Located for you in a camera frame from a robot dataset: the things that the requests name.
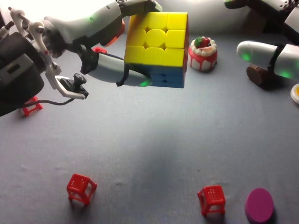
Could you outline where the Rubik's cube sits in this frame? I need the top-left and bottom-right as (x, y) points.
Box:
(123, 11), (189, 89)

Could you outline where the grey table cloth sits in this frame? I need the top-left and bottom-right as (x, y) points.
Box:
(0, 30), (299, 224)

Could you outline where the toy strawberry cake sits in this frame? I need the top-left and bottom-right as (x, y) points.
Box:
(188, 36), (218, 73)

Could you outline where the red toy stool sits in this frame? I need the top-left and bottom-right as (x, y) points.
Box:
(67, 173), (98, 205)
(197, 185), (227, 217)
(22, 95), (44, 117)
(92, 20), (126, 55)

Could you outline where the brown toy log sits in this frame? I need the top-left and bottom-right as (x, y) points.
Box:
(246, 63), (292, 91)

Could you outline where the magenta round disc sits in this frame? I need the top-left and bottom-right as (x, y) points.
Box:
(244, 188), (274, 224)

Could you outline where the white yellow toy egg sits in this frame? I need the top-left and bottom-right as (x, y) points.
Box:
(290, 84), (299, 103)

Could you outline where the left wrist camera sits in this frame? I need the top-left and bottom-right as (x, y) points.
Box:
(55, 73), (90, 101)

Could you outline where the black left camera cable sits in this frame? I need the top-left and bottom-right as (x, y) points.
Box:
(22, 97), (78, 109)

